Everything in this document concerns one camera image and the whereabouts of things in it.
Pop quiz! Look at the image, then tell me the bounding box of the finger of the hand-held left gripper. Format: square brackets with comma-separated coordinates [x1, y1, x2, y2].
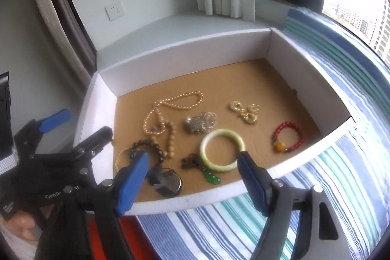
[14, 109, 71, 154]
[71, 126, 113, 158]

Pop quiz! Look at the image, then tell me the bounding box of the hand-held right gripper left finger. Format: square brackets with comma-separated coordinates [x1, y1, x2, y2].
[33, 152, 150, 260]

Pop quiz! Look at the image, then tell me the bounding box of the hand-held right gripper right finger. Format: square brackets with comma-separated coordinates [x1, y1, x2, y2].
[237, 151, 354, 260]

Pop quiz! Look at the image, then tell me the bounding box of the thin gold bangle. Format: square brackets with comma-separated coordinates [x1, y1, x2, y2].
[114, 147, 137, 175]

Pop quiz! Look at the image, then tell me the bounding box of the black wrist watch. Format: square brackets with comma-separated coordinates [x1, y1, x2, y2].
[146, 167, 183, 198]

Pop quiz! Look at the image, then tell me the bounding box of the green jade pendant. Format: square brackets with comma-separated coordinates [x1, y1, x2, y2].
[181, 153, 220, 185]

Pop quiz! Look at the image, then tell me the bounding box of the dark bead bracelet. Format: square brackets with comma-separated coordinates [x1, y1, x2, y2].
[129, 140, 165, 169]

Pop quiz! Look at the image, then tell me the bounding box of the red bead bracelet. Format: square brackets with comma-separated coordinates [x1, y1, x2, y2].
[272, 121, 305, 154]

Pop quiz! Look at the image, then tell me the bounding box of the wooden bead bracelet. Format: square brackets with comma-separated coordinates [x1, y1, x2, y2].
[158, 121, 178, 161]

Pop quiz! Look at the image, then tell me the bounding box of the pale green jade bangle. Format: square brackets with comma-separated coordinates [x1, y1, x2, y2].
[199, 129, 247, 172]

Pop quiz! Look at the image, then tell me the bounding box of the gold earrings cluster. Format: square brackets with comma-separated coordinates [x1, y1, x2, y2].
[229, 101, 261, 125]

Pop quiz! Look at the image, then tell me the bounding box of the golden pearl necklace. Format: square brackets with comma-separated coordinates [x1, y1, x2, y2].
[143, 91, 204, 136]

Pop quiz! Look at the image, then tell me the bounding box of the silver rings cluster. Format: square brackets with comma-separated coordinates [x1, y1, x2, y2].
[184, 112, 217, 135]

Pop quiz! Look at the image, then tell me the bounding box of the white cardboard box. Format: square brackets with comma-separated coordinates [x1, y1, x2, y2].
[80, 27, 355, 216]

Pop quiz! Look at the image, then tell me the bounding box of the person's left hand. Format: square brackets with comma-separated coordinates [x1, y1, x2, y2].
[0, 211, 41, 241]

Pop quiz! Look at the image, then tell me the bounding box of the red orange cloth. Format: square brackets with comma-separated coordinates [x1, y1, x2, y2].
[87, 214, 153, 260]

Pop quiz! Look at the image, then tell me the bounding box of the blue green striped blanket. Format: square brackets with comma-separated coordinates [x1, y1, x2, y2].
[134, 7, 390, 260]

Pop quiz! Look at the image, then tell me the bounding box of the tall tower building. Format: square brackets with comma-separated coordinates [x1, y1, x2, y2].
[369, 0, 390, 61]

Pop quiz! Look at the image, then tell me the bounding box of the dark brown frame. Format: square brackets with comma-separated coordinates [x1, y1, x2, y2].
[39, 0, 98, 78]

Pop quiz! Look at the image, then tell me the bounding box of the white wall socket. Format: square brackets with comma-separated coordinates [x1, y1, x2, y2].
[105, 1, 126, 20]

